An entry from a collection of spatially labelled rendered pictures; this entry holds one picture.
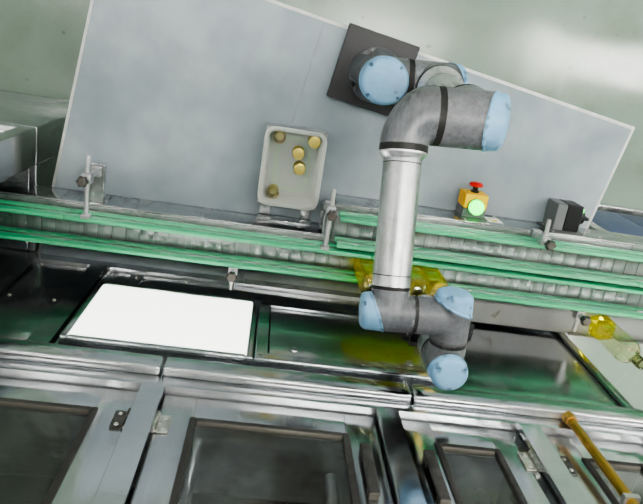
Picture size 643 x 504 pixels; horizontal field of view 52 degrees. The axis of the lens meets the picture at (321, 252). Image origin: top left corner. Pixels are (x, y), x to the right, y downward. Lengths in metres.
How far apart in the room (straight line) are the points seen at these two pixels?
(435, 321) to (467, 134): 0.36
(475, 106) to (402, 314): 0.42
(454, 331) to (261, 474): 0.45
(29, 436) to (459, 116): 0.98
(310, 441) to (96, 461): 0.40
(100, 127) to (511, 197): 1.23
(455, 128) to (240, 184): 0.85
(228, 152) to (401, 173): 0.79
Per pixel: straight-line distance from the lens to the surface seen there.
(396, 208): 1.26
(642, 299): 2.20
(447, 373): 1.32
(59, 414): 1.38
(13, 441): 1.32
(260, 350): 1.54
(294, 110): 1.92
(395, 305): 1.27
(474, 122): 1.29
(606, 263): 2.11
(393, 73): 1.67
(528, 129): 2.05
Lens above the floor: 2.66
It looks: 71 degrees down
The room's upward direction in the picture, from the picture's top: 171 degrees clockwise
